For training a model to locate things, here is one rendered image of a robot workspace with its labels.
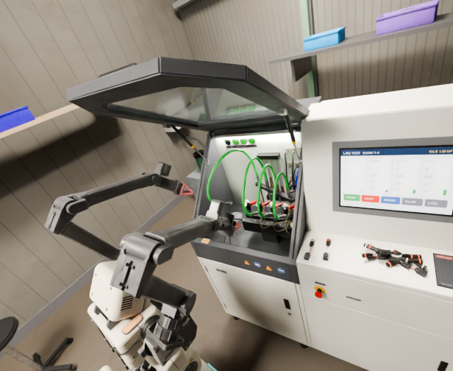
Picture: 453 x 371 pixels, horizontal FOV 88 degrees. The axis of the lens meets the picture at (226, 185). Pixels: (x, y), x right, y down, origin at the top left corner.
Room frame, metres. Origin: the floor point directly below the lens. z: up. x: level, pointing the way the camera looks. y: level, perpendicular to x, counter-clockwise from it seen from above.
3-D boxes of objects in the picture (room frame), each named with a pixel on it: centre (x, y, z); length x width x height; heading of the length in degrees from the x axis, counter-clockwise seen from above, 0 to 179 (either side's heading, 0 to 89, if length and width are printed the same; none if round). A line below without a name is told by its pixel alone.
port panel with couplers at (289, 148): (1.22, -0.44, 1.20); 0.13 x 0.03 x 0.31; 51
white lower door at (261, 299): (0.97, 0.07, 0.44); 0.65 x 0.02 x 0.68; 51
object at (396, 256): (0.59, -0.57, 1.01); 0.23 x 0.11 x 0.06; 51
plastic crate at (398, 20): (1.90, -1.68, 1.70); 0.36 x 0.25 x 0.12; 43
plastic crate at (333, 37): (2.34, -1.27, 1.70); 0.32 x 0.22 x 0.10; 43
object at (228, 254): (0.98, 0.06, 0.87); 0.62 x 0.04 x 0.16; 51
